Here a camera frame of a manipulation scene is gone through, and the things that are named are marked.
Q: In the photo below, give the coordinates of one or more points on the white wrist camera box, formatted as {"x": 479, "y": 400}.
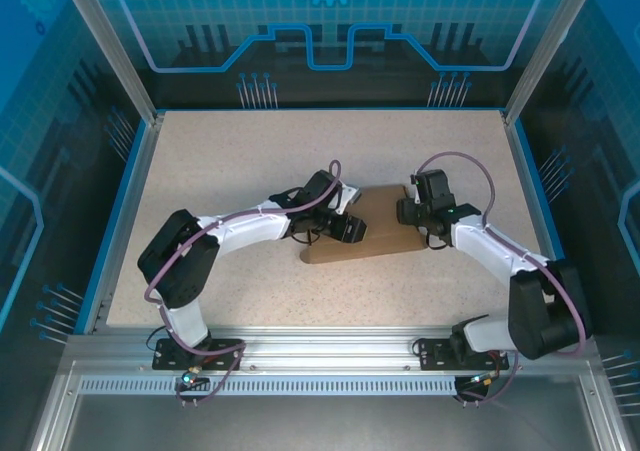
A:
{"x": 413, "y": 191}
{"x": 345, "y": 196}

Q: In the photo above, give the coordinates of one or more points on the connector with green light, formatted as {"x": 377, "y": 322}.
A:
{"x": 189, "y": 377}
{"x": 484, "y": 380}

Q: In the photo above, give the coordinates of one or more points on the long aluminium mounting rail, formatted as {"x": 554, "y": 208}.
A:
{"x": 325, "y": 346}

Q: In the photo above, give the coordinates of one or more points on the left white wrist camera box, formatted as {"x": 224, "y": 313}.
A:
{"x": 345, "y": 196}

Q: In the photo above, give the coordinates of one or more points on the right connector with green light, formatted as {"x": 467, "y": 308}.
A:
{"x": 484, "y": 380}

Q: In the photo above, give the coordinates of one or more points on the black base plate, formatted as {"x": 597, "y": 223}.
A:
{"x": 225, "y": 356}
{"x": 435, "y": 353}

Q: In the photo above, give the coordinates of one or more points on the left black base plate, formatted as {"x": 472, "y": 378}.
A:
{"x": 225, "y": 356}

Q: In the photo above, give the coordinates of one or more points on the grey metal tray frame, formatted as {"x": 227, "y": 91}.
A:
{"x": 325, "y": 421}

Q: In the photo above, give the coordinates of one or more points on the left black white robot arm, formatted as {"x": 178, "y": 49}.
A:
{"x": 175, "y": 261}

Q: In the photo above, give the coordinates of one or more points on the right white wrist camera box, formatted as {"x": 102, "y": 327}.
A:
{"x": 413, "y": 191}

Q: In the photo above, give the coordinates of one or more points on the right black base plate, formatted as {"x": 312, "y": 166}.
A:
{"x": 435, "y": 353}

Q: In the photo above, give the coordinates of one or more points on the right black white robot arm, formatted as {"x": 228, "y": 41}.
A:
{"x": 545, "y": 311}

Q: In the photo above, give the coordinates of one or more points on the right aluminium frame post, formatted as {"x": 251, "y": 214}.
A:
{"x": 540, "y": 56}

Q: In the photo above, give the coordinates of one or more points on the brown cardboard paper box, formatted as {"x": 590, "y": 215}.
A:
{"x": 385, "y": 231}

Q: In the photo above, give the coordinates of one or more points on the blue table border frame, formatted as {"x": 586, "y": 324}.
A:
{"x": 133, "y": 171}

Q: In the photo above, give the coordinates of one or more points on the left connector with green light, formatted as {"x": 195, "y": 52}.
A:
{"x": 189, "y": 377}

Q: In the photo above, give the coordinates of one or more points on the left aluminium frame post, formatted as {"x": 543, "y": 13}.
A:
{"x": 115, "y": 56}

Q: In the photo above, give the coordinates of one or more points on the aluminium frame post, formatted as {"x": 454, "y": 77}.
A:
{"x": 540, "y": 56}
{"x": 115, "y": 56}

